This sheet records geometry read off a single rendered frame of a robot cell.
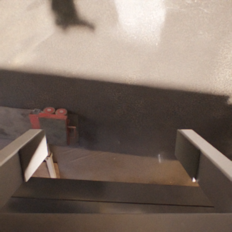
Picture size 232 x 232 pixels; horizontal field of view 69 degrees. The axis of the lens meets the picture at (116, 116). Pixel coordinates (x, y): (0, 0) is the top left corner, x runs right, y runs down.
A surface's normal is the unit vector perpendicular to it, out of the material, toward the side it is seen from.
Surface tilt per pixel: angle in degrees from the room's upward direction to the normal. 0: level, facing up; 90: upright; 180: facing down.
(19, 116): 0
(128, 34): 0
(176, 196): 90
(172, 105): 0
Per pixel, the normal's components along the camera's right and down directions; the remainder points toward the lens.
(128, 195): 0.12, -0.75
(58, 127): -0.04, 0.65
